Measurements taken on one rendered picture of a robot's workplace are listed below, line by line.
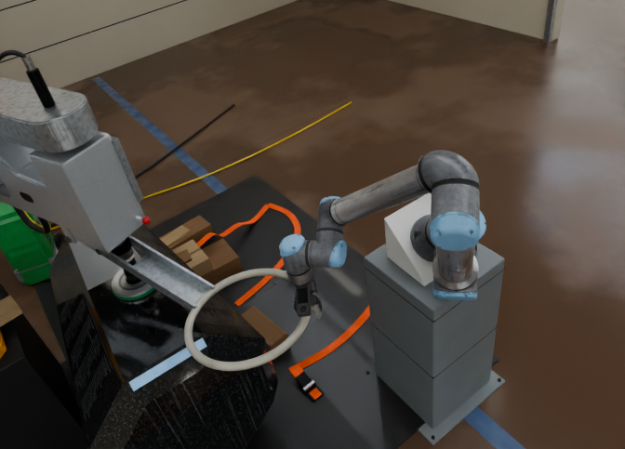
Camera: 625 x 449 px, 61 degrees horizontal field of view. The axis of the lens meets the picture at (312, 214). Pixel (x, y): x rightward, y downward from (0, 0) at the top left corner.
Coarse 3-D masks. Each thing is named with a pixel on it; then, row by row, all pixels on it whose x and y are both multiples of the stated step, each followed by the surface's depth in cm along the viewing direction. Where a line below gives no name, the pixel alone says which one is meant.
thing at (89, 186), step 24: (96, 144) 188; (48, 168) 185; (72, 168) 182; (96, 168) 190; (120, 168) 199; (72, 192) 187; (96, 192) 192; (120, 192) 202; (72, 216) 199; (96, 216) 195; (120, 216) 204; (144, 216) 215; (96, 240) 201; (120, 240) 207
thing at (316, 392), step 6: (294, 372) 273; (300, 372) 273; (300, 378) 271; (306, 378) 271; (300, 384) 270; (306, 384) 269; (312, 384) 270; (306, 390) 268; (312, 390) 268; (318, 390) 268; (312, 396) 266; (318, 396) 265
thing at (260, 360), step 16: (240, 272) 215; (256, 272) 214; (272, 272) 211; (192, 320) 200; (304, 320) 186; (192, 336) 194; (192, 352) 186; (272, 352) 178; (224, 368) 178; (240, 368) 177
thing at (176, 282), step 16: (112, 256) 216; (144, 256) 222; (160, 256) 218; (144, 272) 216; (160, 272) 217; (176, 272) 218; (192, 272) 213; (160, 288) 210; (176, 288) 213; (192, 288) 213; (208, 288) 212; (192, 304) 203
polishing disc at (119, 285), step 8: (120, 272) 236; (120, 280) 233; (112, 288) 229; (120, 288) 228; (128, 288) 228; (136, 288) 227; (144, 288) 226; (120, 296) 226; (128, 296) 224; (136, 296) 225
